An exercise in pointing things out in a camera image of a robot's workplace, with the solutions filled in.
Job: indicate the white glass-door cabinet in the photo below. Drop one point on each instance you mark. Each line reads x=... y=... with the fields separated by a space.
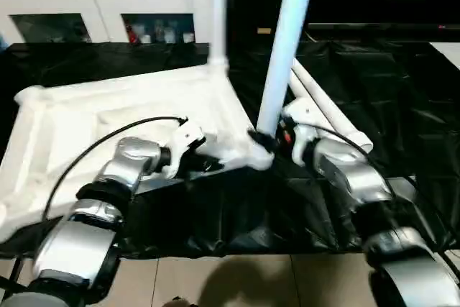
x=72 y=1

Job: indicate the grey left robot leg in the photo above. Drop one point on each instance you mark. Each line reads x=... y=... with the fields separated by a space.
x=180 y=303

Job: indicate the black flat screen panel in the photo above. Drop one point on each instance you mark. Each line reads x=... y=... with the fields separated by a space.
x=381 y=28

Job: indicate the white flat board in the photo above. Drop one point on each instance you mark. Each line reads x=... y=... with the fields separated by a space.
x=447 y=55

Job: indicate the small yellow tag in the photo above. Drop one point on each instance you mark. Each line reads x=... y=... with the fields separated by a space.
x=264 y=31

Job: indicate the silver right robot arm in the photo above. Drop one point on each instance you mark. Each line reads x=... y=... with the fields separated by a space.
x=359 y=185

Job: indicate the white plastic table leg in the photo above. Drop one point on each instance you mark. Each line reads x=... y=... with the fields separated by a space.
x=284 y=48
x=218 y=12
x=309 y=98
x=334 y=109

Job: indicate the black work mat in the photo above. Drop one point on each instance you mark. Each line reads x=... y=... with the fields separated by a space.
x=388 y=106

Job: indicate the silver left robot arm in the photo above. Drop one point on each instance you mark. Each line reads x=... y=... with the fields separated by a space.
x=100 y=206

